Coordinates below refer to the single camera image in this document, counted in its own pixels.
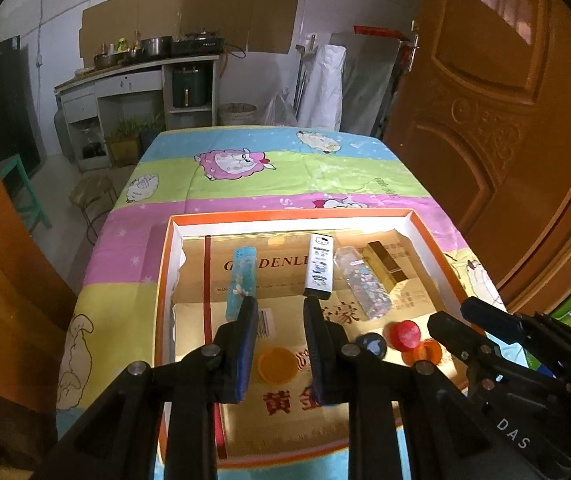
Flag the green stool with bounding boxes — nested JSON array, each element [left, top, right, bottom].
[[0, 154, 51, 233]]

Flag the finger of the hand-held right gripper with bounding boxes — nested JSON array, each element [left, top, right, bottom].
[[428, 311, 571, 402], [460, 296, 571, 362]]

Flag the cardboard wall sheet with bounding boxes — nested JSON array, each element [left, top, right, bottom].
[[248, 0, 300, 55], [80, 2, 140, 60], [138, 0, 182, 43], [180, 0, 255, 43]]

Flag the white rolled sack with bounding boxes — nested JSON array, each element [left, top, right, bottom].
[[298, 44, 346, 131]]

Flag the clear plastic bag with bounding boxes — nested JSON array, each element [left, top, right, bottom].
[[260, 87, 299, 126]]

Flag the round woven basket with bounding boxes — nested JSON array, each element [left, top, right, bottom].
[[218, 102, 258, 127]]

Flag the brown wooden door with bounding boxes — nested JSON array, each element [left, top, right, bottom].
[[383, 0, 571, 311]]

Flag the grey kitchen counter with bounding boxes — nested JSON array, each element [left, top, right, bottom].
[[54, 54, 221, 171]]

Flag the red paper strip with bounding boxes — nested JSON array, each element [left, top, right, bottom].
[[354, 25, 409, 41]]

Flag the clear plastic wrapped panel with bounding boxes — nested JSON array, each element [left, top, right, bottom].
[[330, 32, 399, 136]]

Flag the black cabinet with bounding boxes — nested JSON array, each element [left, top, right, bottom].
[[0, 37, 46, 176]]

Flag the gold lighter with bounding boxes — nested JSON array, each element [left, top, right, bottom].
[[363, 241, 411, 293]]

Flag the white cartoon lighter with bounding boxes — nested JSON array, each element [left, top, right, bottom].
[[303, 232, 336, 298]]

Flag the metal pots on counter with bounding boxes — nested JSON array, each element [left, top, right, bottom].
[[172, 31, 226, 56]]

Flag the metal door handle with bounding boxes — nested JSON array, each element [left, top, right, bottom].
[[400, 20, 423, 76]]

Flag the orange bottle cap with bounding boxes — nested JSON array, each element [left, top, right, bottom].
[[400, 338, 443, 367]]

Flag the grey gas cylinder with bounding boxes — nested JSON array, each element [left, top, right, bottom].
[[54, 107, 74, 161]]

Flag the black bottle cap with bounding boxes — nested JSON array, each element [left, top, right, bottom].
[[355, 332, 387, 361]]

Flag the green onion plants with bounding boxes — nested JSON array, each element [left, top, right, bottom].
[[106, 115, 166, 166]]

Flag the clear glitter lighter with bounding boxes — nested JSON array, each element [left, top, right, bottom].
[[334, 245, 393, 321]]

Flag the steel cooking pot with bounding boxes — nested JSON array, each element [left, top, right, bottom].
[[143, 36, 174, 58]]

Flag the round metal stool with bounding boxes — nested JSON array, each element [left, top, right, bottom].
[[69, 172, 119, 246]]

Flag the dark frying pan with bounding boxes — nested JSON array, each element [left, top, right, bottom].
[[93, 52, 126, 70]]

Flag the brown door frame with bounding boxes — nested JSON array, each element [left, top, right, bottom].
[[0, 72, 79, 413]]

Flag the red bottle cap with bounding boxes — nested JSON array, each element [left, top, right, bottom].
[[389, 320, 422, 352]]

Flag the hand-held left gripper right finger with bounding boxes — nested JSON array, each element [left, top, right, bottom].
[[303, 295, 496, 480]]

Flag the yellow bottle cap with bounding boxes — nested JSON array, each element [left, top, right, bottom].
[[258, 347, 300, 386]]

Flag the shallow orange white box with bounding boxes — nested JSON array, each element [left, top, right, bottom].
[[153, 208, 509, 471]]

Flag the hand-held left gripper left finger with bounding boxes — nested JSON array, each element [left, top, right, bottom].
[[40, 296, 261, 480]]

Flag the light blue lighter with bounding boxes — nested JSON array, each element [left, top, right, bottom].
[[226, 246, 259, 321]]

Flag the dark air fryer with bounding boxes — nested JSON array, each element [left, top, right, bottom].
[[173, 64, 214, 109]]

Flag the cardboard box lining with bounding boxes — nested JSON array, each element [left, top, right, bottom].
[[170, 230, 459, 461]]

